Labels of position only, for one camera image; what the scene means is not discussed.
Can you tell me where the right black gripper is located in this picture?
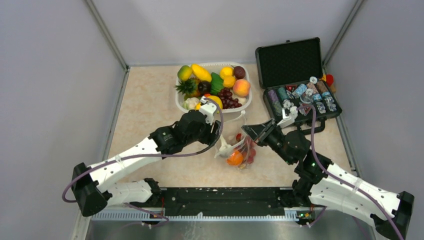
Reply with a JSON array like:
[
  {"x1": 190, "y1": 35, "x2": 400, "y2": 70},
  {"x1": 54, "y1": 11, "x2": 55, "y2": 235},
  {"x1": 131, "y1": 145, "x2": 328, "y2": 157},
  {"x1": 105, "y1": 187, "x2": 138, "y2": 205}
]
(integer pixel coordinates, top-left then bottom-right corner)
[{"x1": 242, "y1": 117, "x2": 295, "y2": 165}]

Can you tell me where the white peeled banana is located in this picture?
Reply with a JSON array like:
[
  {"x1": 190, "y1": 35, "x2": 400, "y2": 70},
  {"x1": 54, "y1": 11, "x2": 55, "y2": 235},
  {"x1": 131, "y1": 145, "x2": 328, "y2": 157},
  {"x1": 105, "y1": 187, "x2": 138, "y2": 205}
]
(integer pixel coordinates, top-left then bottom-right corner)
[{"x1": 214, "y1": 135, "x2": 243, "y2": 159}]

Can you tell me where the clear zip top bag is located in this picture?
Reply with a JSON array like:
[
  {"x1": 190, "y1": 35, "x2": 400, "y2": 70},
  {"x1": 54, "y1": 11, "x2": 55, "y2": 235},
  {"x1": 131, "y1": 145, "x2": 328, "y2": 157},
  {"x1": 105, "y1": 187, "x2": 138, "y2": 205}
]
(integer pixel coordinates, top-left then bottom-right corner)
[{"x1": 214, "y1": 110, "x2": 256, "y2": 170}]

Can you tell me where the orange persimmon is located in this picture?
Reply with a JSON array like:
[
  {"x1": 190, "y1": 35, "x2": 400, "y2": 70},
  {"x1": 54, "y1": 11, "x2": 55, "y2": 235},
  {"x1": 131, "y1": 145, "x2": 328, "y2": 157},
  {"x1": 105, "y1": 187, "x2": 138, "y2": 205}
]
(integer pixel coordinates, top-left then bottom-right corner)
[{"x1": 226, "y1": 150, "x2": 244, "y2": 166}]

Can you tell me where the dark purple plum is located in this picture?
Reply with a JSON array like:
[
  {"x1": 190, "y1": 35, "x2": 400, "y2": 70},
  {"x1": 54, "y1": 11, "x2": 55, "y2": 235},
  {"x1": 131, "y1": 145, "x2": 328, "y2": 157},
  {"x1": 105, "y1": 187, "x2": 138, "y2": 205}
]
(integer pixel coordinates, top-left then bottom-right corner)
[{"x1": 197, "y1": 80, "x2": 212, "y2": 95}]

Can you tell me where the peach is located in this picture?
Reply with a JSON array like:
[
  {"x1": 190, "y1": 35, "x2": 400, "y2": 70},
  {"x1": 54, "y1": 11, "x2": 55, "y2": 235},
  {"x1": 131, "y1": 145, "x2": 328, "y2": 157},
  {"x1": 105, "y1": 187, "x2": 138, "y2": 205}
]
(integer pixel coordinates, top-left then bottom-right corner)
[{"x1": 232, "y1": 79, "x2": 251, "y2": 98}]

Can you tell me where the yellow wrinkled fruit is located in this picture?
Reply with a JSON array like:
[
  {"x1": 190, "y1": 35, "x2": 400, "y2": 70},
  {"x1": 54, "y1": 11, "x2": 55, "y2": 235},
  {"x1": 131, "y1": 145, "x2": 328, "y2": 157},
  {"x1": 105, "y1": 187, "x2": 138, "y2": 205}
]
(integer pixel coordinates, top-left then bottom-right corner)
[{"x1": 223, "y1": 75, "x2": 237, "y2": 89}]

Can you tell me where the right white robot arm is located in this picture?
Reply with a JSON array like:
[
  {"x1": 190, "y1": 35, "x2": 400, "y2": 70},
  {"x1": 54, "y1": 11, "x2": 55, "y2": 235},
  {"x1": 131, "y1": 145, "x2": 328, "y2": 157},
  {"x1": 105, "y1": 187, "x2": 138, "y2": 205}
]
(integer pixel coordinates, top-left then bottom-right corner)
[{"x1": 242, "y1": 119, "x2": 415, "y2": 240}]

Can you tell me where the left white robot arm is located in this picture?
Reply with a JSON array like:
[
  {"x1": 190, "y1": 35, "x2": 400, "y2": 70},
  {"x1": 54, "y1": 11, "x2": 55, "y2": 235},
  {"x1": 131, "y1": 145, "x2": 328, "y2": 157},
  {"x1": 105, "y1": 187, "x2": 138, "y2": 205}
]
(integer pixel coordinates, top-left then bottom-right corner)
[{"x1": 62, "y1": 109, "x2": 223, "y2": 217}]

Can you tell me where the yellow lemon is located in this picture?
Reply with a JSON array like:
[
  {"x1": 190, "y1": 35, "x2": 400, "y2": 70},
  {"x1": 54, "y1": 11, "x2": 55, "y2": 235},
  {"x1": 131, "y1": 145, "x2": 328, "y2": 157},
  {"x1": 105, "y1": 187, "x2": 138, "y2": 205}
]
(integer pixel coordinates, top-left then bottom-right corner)
[{"x1": 194, "y1": 95, "x2": 224, "y2": 110}]

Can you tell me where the white cauliflower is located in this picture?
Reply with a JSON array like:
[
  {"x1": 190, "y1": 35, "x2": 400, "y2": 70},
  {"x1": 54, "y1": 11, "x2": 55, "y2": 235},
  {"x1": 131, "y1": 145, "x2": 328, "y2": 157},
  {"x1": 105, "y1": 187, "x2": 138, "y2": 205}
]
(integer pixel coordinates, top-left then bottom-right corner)
[{"x1": 182, "y1": 97, "x2": 200, "y2": 110}]

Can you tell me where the purple grape bunch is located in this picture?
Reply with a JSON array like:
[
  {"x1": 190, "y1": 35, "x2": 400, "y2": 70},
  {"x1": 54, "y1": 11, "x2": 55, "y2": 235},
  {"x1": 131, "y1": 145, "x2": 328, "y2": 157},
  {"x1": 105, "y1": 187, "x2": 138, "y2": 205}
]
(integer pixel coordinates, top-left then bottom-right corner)
[{"x1": 217, "y1": 88, "x2": 242, "y2": 109}]

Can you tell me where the green pineapple crown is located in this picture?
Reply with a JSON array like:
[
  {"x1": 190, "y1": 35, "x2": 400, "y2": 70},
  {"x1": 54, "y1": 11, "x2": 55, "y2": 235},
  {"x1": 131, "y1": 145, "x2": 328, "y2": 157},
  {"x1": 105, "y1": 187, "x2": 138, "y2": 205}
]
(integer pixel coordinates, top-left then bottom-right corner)
[{"x1": 174, "y1": 78, "x2": 200, "y2": 98}]

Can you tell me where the green leafy vegetable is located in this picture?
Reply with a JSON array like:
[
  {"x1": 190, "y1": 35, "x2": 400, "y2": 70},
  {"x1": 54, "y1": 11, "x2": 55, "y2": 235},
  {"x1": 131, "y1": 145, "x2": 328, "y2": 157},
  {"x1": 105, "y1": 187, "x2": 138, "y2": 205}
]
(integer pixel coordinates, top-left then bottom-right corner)
[{"x1": 210, "y1": 72, "x2": 224, "y2": 95}]

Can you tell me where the green yellow mango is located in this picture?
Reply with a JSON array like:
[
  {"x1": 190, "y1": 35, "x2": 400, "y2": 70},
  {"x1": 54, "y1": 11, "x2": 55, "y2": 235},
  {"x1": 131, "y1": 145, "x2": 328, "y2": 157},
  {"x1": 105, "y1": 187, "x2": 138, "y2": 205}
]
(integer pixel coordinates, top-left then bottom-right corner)
[{"x1": 177, "y1": 65, "x2": 193, "y2": 82}]

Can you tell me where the white plastic fruit basket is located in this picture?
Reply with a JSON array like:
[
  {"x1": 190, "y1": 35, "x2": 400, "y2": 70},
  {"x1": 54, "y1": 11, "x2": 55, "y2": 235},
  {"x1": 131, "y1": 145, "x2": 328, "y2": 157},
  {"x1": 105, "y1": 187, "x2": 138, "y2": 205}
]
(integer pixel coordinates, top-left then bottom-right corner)
[{"x1": 174, "y1": 62, "x2": 253, "y2": 114}]

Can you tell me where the black poker chip case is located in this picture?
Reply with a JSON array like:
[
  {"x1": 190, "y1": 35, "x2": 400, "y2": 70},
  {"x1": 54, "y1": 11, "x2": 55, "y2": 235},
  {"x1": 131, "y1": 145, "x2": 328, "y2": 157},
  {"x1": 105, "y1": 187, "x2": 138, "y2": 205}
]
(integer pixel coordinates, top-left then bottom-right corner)
[{"x1": 255, "y1": 37, "x2": 342, "y2": 133}]

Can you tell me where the dark purple passion fruit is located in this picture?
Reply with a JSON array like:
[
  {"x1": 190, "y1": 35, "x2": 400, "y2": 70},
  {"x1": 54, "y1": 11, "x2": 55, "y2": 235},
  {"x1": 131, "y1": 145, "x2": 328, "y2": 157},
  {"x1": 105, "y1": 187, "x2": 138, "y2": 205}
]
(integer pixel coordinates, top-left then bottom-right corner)
[{"x1": 233, "y1": 66, "x2": 246, "y2": 80}]

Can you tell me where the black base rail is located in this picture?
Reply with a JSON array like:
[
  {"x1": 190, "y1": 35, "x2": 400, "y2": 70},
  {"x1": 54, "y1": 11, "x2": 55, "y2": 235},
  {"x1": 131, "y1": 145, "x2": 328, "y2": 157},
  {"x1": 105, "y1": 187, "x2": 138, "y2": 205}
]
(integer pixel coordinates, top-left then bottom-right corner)
[{"x1": 130, "y1": 187, "x2": 316, "y2": 225}]

